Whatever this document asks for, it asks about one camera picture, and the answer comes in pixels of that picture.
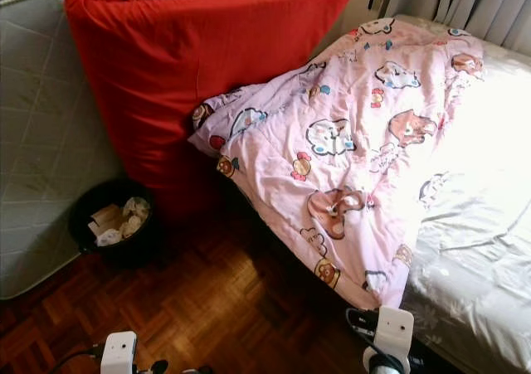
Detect bed with white floral sheet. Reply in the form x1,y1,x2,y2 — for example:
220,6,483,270
224,13,531,374

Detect pink cartoon print quilt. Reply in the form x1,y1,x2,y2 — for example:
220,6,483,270
189,17,486,310

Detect black waste bin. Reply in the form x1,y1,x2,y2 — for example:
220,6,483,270
70,179,160,269

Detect white crumpled tissue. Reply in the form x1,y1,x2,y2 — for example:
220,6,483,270
120,196,152,238

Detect grey quilted mattress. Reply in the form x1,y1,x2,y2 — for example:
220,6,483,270
0,0,125,300

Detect brown cardboard scrap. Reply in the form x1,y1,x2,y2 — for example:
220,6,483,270
90,204,125,234

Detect large red cushion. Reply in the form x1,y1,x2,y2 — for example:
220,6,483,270
65,0,352,221

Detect grey curtain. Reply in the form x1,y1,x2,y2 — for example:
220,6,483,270
382,0,531,47

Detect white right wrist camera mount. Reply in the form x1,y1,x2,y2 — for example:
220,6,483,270
375,306,416,362

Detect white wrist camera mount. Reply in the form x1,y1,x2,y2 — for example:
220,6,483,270
101,331,138,374
375,306,416,362

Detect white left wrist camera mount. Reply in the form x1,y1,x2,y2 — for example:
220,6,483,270
101,331,138,374

